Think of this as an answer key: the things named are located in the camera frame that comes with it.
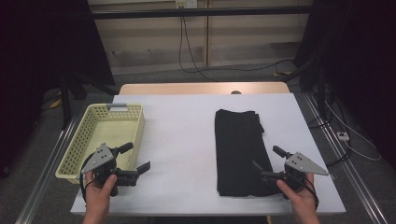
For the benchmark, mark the aluminium floor rail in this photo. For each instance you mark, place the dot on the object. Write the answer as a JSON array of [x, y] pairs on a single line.
[[46, 174], [348, 168]]

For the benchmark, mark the black metal stand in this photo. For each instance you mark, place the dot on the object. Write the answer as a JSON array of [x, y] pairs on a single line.
[[65, 102]]

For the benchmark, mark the wooden table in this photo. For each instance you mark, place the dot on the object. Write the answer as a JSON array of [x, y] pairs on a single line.
[[193, 88]]

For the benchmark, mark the black curtain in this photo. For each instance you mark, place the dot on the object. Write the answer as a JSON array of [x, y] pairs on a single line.
[[358, 62], [37, 46]]

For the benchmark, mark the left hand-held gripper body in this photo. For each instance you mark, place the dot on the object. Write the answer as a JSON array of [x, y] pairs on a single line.
[[99, 158]]

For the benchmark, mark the black horizontal bar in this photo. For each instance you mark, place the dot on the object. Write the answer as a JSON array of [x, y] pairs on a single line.
[[202, 13]]

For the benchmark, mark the person's right hand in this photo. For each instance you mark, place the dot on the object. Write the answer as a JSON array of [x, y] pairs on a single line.
[[301, 200]]

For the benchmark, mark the white table board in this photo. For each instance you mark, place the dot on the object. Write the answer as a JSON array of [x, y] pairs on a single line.
[[180, 140]]

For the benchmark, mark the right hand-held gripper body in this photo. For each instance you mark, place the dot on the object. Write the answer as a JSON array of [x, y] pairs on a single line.
[[301, 164]]

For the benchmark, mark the white power strip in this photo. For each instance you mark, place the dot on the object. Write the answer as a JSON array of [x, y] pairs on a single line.
[[343, 136]]

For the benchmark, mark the person's left hand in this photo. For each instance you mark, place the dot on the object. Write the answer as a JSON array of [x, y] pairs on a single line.
[[97, 196]]

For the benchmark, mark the pale yellow plastic basket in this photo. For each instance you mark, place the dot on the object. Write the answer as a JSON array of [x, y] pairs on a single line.
[[109, 130]]

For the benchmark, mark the white wall outlet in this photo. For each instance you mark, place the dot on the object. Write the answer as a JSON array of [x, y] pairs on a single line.
[[186, 3]]

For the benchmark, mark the black cloth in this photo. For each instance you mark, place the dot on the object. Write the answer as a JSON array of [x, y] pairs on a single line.
[[238, 149]]

